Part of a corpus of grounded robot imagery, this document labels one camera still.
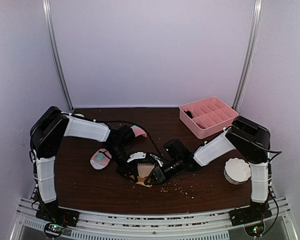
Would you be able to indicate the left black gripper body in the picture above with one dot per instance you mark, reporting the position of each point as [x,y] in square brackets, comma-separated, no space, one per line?
[114,151]

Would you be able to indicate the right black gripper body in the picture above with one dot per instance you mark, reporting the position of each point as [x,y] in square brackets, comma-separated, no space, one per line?
[172,172]

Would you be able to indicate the striped beige maroon sock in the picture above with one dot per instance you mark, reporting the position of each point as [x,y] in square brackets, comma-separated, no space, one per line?
[143,170]

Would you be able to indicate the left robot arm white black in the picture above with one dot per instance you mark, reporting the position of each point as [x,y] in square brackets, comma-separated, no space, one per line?
[48,132]

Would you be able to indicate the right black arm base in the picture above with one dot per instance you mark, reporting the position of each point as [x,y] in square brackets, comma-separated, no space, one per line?
[247,215]

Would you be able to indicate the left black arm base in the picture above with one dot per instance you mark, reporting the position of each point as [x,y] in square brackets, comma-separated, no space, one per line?
[62,216]

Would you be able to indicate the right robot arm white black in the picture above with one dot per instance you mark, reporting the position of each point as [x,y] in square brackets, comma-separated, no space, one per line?
[250,139]

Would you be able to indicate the pink patterned sock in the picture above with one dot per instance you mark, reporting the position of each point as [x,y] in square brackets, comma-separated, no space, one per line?
[102,157]

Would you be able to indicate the white dark small bowl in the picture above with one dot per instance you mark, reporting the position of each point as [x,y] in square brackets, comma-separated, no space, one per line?
[79,115]

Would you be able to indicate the black item in tray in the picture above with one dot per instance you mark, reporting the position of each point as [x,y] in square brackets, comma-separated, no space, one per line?
[189,114]

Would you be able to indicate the pink divided organizer tray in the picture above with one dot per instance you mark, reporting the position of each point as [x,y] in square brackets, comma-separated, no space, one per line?
[211,115]

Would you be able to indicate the white scalloped bowl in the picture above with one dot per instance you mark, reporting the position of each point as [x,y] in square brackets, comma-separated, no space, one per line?
[236,171]

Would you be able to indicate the right circuit board with leds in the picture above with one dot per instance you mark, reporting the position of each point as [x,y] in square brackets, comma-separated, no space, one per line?
[255,230]

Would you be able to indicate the circuit board with leds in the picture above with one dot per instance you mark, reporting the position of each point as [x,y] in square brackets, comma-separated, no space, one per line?
[53,230]
[255,230]

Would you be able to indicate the left circuit board with leds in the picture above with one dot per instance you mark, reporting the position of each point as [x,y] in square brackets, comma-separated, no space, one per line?
[53,230]

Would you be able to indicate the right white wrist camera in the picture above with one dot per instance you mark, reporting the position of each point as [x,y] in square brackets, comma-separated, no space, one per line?
[158,159]

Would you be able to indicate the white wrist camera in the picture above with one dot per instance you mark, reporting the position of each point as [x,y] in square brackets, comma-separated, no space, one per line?
[158,159]
[136,156]

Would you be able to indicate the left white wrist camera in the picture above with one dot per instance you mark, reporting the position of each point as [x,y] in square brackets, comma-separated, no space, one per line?
[136,156]

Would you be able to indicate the aluminium front rail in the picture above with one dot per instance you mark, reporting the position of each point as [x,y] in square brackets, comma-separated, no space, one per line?
[92,225]

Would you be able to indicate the left aluminium frame post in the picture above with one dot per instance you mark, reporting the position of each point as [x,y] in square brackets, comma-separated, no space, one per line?
[55,53]

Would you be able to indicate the aluminium frame post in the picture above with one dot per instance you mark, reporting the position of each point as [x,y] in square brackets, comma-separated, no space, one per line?
[251,47]
[55,53]

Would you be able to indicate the right aluminium frame post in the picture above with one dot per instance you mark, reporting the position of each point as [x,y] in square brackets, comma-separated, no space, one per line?
[251,47]

